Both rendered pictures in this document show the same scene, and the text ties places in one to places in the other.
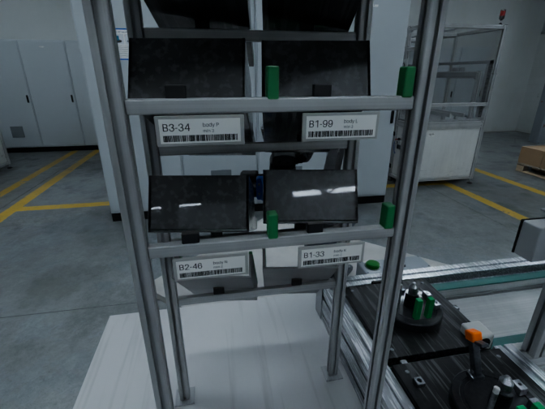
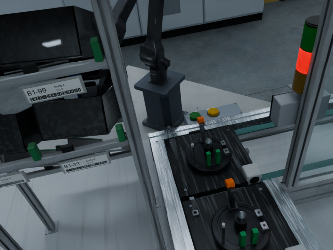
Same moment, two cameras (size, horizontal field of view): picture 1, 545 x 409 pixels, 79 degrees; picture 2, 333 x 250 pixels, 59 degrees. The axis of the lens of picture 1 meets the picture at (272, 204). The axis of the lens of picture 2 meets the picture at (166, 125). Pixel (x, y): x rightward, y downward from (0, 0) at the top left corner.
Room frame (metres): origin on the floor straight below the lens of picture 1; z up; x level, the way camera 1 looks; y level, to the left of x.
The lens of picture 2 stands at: (0.00, -0.26, 1.67)
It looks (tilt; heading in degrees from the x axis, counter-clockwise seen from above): 41 degrees down; 5
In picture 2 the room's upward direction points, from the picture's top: 8 degrees counter-clockwise
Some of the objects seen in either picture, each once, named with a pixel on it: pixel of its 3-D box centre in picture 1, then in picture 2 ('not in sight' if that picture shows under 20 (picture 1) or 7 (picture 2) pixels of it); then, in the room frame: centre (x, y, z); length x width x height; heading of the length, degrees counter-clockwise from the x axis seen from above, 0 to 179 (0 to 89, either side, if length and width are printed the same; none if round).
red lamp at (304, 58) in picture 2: not in sight; (310, 58); (0.55, -0.53, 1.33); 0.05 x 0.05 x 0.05
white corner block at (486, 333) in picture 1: (476, 336); (251, 173); (0.56, -0.44, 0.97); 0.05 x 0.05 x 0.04; 11
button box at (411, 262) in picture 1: (392, 272); (213, 119); (0.86, -0.37, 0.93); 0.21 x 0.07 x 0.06; 101
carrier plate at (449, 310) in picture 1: (408, 314); (208, 159); (0.63, -0.32, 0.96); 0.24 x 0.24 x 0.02; 11
